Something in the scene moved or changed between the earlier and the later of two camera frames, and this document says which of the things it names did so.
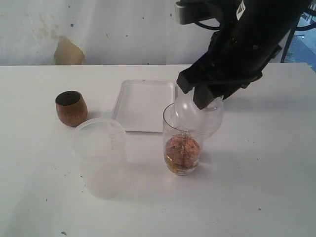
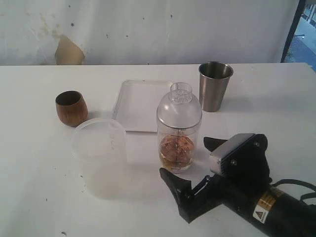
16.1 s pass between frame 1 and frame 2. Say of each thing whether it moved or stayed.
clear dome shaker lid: moved
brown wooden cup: stayed
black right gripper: moved
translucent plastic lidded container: stayed
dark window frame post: stayed
